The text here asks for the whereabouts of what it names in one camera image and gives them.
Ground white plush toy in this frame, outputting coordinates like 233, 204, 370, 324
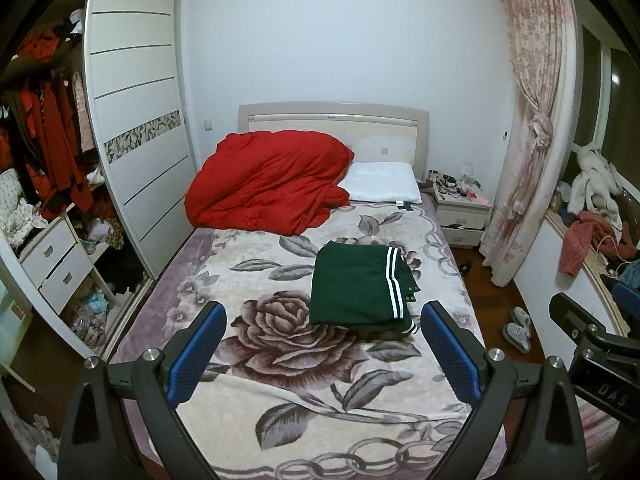
570, 142, 626, 226

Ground white drawer unit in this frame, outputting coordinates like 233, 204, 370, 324
17, 215, 96, 313

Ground hanging red clothes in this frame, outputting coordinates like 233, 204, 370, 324
15, 30, 96, 221

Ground window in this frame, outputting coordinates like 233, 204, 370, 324
570, 0, 640, 161

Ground clothes pile in wardrobe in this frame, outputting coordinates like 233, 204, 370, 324
70, 287, 120, 352

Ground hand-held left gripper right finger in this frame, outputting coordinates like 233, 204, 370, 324
420, 300, 587, 480

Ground floral blanket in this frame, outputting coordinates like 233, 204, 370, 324
107, 195, 488, 480

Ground white wardrobe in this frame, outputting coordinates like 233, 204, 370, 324
0, 0, 198, 361

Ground beige bed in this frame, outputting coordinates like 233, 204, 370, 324
107, 102, 488, 480

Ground white pillow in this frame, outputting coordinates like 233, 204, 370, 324
344, 161, 422, 206

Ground white nightstand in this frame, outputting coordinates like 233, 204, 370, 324
432, 180, 493, 248

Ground pink floral curtain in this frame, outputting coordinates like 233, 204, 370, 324
482, 0, 581, 288

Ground floral cloth pile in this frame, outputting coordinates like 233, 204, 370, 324
0, 170, 48, 248

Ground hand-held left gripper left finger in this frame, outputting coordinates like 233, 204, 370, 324
59, 300, 228, 480

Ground green pants with white stripes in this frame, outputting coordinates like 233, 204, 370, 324
308, 241, 420, 335

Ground pink garment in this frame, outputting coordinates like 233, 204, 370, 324
558, 210, 626, 276

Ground red quilt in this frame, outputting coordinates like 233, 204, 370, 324
184, 130, 356, 236

